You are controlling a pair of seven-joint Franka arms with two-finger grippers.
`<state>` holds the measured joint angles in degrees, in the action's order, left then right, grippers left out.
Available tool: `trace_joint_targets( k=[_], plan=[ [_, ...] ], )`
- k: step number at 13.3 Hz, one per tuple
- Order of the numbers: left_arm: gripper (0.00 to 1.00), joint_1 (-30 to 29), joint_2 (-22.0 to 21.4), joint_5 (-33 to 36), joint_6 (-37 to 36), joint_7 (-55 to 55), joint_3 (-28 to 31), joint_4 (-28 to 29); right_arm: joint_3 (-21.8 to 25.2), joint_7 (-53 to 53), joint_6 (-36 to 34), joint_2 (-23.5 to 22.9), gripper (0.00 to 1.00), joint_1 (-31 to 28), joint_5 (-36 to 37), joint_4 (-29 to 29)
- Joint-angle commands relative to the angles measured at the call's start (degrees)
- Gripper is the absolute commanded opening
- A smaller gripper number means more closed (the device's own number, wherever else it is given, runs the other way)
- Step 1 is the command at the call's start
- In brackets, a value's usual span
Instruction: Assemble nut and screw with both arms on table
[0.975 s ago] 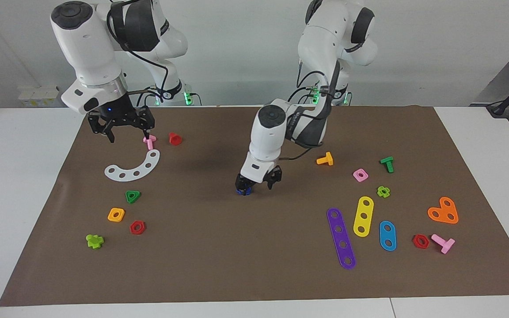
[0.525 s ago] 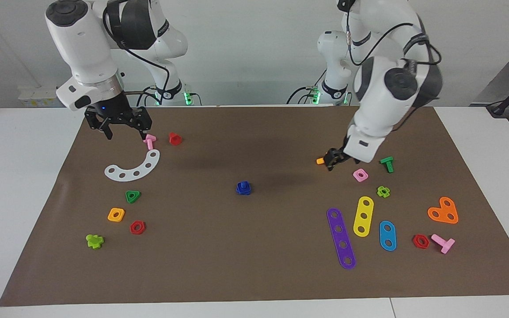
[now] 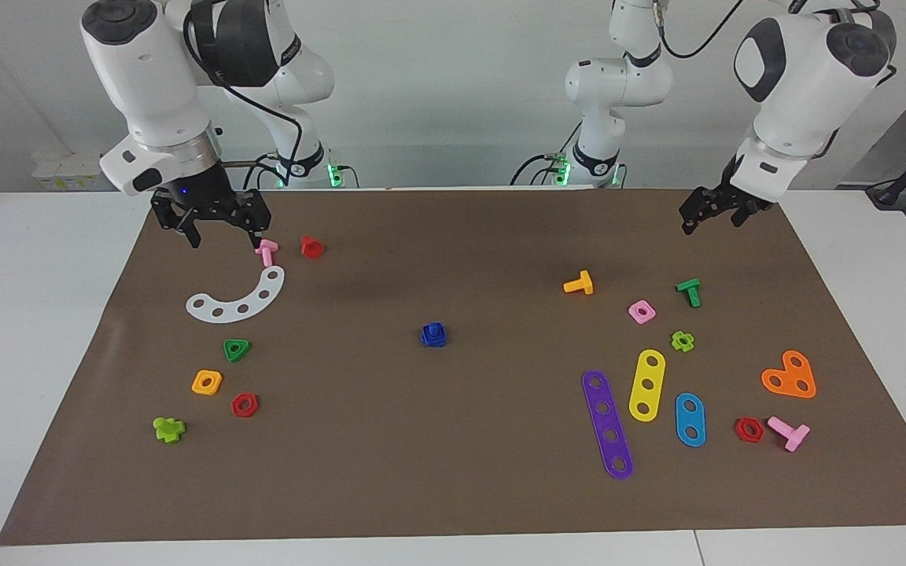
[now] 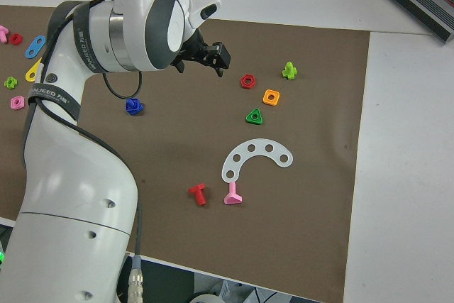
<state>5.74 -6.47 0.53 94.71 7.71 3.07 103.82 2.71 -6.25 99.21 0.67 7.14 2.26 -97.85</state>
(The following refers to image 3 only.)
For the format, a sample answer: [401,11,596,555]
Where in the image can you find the large pink toy screw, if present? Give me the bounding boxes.
[767,416,811,453]

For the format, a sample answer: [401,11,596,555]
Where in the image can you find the white curved holed strip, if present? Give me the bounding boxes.
[186,266,286,324]

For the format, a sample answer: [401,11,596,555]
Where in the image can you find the white box on table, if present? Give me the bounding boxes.
[32,153,118,192]

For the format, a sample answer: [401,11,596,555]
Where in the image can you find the yellow three-hole strip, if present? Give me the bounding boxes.
[628,349,667,423]

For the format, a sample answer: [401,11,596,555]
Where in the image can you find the orange heart holed plate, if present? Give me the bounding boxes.
[761,350,817,399]

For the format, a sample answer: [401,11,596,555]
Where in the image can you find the blue two-hole strip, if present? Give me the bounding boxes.
[674,392,707,448]

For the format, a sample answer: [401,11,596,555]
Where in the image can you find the purple four-hole strip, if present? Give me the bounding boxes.
[581,369,635,480]

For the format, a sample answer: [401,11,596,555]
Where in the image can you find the brown table mat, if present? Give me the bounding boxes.
[0,187,906,546]

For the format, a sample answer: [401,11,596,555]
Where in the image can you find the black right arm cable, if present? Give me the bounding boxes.
[186,0,304,188]

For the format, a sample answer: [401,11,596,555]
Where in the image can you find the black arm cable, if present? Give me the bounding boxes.
[186,0,304,188]
[654,0,746,60]

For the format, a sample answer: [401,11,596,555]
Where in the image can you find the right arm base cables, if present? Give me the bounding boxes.
[252,149,361,189]

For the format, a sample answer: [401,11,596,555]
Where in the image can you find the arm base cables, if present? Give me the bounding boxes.
[510,118,581,187]
[252,149,361,189]

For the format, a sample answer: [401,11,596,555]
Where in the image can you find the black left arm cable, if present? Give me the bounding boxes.
[654,0,746,60]

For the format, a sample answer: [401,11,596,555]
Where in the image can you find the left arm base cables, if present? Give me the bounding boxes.
[510,118,581,187]

